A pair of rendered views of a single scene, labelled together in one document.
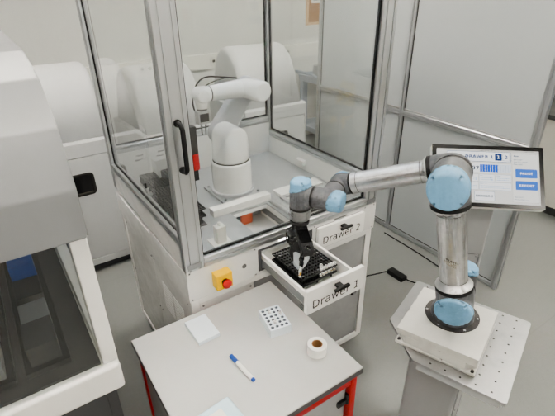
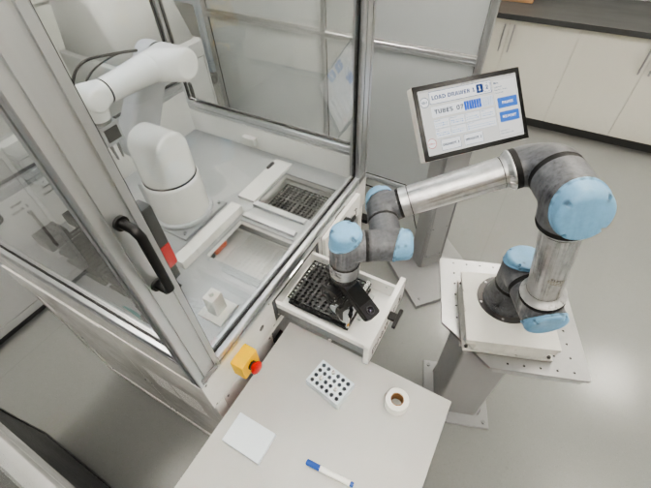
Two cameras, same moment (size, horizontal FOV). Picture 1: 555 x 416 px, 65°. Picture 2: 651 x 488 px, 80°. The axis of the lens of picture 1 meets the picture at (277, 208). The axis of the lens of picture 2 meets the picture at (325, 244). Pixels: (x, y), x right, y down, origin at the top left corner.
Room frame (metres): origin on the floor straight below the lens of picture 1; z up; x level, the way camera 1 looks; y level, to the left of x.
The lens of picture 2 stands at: (0.81, 0.21, 1.95)
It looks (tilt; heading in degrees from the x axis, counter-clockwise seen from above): 48 degrees down; 335
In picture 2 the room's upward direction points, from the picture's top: 3 degrees counter-clockwise
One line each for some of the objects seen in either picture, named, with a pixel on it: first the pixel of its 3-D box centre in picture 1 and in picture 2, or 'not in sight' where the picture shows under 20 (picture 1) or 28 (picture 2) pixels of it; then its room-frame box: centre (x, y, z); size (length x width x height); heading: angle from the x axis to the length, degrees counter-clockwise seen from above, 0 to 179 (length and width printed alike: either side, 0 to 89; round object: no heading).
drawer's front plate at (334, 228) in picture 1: (340, 229); (342, 224); (1.76, -0.30, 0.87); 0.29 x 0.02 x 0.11; 124
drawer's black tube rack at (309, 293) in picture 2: (303, 265); (329, 295); (1.49, -0.11, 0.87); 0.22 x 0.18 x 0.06; 34
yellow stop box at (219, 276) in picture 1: (222, 279); (246, 361); (1.39, 0.22, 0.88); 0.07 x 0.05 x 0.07; 124
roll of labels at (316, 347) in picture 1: (316, 347); (396, 401); (1.11, -0.13, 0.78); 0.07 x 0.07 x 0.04
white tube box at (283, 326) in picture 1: (274, 320); (329, 383); (1.25, 0.02, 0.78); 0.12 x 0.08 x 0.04; 24
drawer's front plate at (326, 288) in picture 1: (334, 289); (385, 319); (1.32, -0.22, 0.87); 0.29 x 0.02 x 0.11; 124
